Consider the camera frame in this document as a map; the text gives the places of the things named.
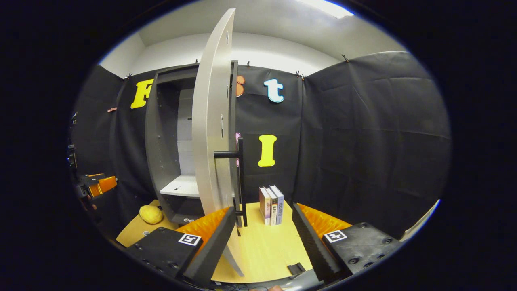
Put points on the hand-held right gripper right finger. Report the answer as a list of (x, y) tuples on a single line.
[(313, 242)]

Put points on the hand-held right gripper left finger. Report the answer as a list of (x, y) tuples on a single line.
[(214, 242)]

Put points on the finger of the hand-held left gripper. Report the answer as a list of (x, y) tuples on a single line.
[(103, 186), (95, 176)]

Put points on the dark grey cabinet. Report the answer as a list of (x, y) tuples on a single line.
[(161, 141)]

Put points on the beige cabinet door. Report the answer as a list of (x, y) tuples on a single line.
[(210, 121)]

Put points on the small black plastic block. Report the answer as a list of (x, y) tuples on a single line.
[(296, 268)]

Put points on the yellow plush toy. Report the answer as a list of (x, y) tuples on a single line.
[(151, 214)]

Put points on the black backdrop cloth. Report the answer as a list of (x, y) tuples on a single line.
[(363, 141)]

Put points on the long ceiling light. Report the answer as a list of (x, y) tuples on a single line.
[(327, 8)]

